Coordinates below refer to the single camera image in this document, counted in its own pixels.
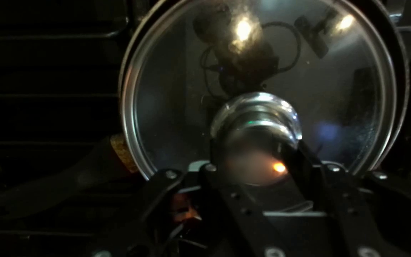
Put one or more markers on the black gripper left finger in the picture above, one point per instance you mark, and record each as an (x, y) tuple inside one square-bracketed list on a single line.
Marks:
[(191, 214)]

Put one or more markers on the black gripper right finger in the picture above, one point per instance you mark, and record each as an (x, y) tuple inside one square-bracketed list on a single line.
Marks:
[(367, 214)]

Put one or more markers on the glass pot lid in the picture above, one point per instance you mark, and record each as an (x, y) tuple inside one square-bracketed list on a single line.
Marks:
[(167, 94)]

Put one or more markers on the black gas stove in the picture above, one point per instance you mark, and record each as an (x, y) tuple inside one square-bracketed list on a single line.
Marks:
[(34, 71)]

